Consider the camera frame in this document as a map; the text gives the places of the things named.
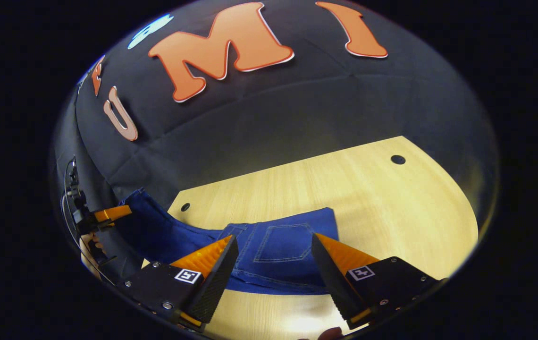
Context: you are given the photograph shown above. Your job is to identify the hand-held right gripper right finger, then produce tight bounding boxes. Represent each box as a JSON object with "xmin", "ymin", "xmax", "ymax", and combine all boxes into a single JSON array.
[{"xmin": 311, "ymin": 232, "xmax": 442, "ymax": 331}]

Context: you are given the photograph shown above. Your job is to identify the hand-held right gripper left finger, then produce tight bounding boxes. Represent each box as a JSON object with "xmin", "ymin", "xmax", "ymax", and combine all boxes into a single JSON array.
[{"xmin": 117, "ymin": 234, "xmax": 240, "ymax": 332}]

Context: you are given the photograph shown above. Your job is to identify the blue denim jeans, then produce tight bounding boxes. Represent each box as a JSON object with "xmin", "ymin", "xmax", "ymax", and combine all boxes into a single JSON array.
[{"xmin": 117, "ymin": 187, "xmax": 341, "ymax": 296}]

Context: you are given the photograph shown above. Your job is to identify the black backdrop cloth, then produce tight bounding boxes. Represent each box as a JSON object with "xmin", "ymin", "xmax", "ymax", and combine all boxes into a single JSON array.
[{"xmin": 51, "ymin": 0, "xmax": 502, "ymax": 285}]

